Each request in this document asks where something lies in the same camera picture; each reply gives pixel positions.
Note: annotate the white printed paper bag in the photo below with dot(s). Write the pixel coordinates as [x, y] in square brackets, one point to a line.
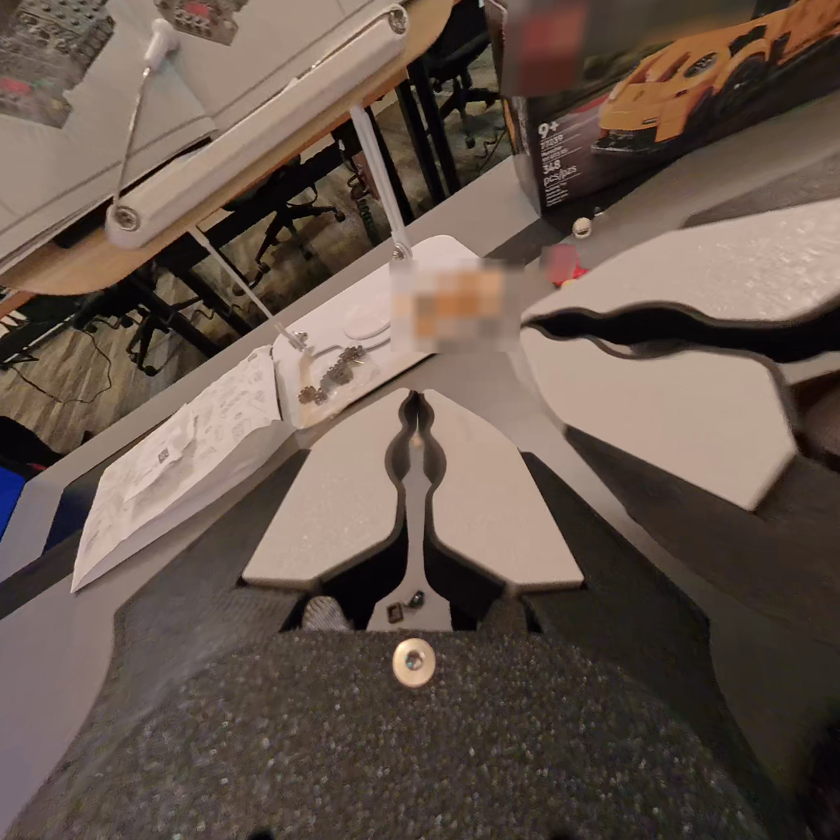
[184, 459]

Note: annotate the white toy helmet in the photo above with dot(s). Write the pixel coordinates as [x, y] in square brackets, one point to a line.
[581, 228]

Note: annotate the open instruction booklet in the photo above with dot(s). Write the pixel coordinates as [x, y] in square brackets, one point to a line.
[98, 131]

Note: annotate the black office chair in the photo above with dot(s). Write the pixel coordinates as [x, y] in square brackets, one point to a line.
[144, 328]
[459, 65]
[289, 210]

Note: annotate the blue plastic storage bin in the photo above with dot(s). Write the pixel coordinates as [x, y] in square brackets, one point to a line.
[10, 505]

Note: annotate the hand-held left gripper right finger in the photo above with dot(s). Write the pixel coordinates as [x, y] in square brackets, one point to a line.
[499, 512]

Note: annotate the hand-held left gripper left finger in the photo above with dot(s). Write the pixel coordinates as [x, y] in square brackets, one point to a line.
[328, 512]

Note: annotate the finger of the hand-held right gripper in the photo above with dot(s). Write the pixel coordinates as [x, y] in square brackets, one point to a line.
[722, 269]
[656, 407]

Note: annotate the black toy car box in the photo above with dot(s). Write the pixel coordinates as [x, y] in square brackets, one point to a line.
[722, 85]

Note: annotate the white wooden book stand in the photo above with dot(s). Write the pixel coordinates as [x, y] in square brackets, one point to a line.
[262, 124]

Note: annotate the clear bag of dark parts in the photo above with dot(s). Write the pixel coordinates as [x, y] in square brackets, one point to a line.
[334, 380]

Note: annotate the grey desk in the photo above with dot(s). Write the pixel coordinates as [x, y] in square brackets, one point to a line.
[39, 689]

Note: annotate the wood-edged office table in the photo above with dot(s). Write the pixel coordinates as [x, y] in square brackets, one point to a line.
[426, 138]

